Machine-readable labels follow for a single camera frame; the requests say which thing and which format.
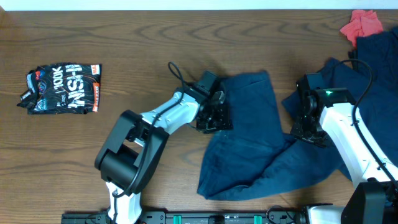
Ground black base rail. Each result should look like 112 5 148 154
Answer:
60 207 343 224

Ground black printed folded shirt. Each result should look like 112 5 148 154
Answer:
17 62 102 114

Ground dark navy garment pile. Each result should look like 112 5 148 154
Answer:
270 27 397 185

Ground red crumpled cloth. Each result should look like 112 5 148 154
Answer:
340 9 384 48

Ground teal blue shorts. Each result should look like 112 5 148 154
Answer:
197 71 349 201

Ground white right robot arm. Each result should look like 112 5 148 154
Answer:
290 73 397 224

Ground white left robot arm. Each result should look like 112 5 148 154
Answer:
95 83 231 223

